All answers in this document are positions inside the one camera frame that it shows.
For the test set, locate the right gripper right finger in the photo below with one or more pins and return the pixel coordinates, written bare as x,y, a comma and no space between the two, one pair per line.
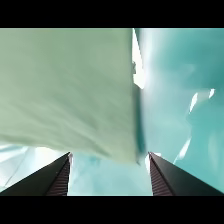
173,181

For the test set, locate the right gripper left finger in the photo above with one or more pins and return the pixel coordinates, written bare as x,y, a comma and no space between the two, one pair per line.
50,180

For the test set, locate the pale green garment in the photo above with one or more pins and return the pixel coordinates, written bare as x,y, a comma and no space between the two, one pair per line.
66,90

